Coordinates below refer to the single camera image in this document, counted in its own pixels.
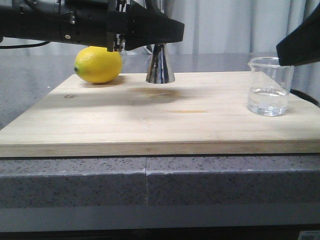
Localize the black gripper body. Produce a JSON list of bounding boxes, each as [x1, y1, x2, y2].
[[0, 0, 130, 52]]

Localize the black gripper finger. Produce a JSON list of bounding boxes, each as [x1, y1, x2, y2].
[[124, 0, 185, 51], [145, 0, 165, 17], [276, 6, 320, 66]]

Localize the steel double jigger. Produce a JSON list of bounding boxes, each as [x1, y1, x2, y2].
[[146, 43, 175, 85]]

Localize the clear glass beaker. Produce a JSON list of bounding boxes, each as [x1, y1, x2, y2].
[[247, 56, 294, 117]]

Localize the yellow lemon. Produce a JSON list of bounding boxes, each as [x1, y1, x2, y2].
[[73, 46, 122, 84]]

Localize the grey curtain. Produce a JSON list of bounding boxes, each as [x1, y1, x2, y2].
[[0, 0, 320, 56]]

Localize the wooden cutting board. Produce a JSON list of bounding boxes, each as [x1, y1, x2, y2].
[[0, 71, 320, 157]]

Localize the label sticker bottom right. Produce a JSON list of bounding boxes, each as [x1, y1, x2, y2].
[[298, 230, 320, 240]]

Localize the black cable under gripper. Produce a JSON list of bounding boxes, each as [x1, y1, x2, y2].
[[0, 41, 52, 49]]

